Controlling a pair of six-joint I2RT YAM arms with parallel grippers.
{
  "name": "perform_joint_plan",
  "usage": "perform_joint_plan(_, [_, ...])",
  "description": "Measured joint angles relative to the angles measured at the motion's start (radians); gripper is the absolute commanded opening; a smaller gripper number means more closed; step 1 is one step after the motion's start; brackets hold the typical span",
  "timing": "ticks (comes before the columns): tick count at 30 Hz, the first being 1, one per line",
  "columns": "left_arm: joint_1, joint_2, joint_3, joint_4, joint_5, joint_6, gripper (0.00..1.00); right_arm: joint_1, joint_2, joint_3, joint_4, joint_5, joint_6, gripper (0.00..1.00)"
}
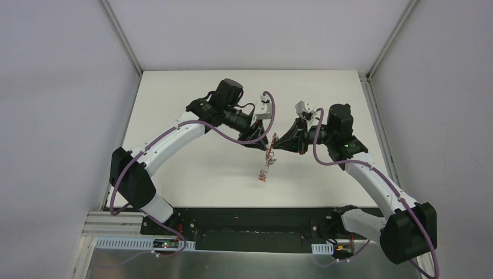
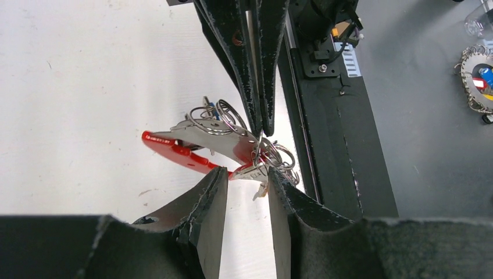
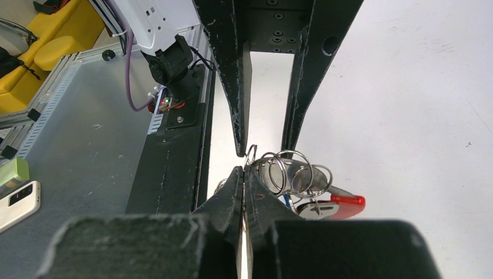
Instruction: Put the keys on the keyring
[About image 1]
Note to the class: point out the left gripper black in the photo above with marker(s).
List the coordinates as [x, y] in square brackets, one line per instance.
[253, 128]

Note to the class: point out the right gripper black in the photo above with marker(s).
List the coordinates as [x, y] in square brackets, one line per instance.
[302, 133]

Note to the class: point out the key organizer with red handle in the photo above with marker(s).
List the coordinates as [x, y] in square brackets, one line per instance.
[269, 158]

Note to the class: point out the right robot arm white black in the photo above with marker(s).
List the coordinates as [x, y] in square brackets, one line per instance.
[407, 228]

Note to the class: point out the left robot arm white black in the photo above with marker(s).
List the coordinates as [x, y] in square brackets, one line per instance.
[131, 171]

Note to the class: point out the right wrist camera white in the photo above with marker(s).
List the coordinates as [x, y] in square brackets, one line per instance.
[306, 112]

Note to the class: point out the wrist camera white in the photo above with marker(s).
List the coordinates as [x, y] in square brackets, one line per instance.
[263, 107]
[306, 112]

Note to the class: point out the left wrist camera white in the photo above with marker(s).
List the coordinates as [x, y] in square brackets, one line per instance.
[263, 107]

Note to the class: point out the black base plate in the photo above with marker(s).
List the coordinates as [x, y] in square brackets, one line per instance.
[271, 230]

